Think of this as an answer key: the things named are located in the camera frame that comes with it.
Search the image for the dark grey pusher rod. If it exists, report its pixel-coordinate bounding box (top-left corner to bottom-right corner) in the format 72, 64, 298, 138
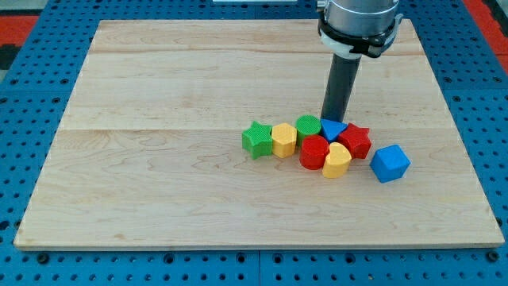
321, 55, 360, 122

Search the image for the red star block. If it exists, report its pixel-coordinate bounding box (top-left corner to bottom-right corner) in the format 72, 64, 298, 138
337, 123, 371, 159

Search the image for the blue triangle block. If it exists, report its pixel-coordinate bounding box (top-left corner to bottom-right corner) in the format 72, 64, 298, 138
321, 119, 348, 143

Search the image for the green cylinder block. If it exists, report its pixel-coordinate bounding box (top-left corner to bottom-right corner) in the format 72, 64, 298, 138
295, 114, 321, 146

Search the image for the blue cube block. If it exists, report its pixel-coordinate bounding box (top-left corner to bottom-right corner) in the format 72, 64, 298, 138
370, 145, 411, 183

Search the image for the yellow hexagon block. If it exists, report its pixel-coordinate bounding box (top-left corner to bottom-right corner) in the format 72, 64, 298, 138
271, 122, 297, 158

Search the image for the red cylinder block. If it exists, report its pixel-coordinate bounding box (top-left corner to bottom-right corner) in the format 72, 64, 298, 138
299, 135, 329, 170

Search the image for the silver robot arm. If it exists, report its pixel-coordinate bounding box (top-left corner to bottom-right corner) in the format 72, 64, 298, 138
317, 0, 402, 60

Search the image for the wooden board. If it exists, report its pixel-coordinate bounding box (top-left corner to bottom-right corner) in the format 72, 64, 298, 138
14, 20, 505, 251

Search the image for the yellow heart block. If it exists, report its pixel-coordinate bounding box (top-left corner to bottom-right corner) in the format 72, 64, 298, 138
322, 142, 352, 179

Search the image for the green star block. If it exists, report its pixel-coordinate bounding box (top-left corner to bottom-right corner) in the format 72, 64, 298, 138
242, 121, 273, 160

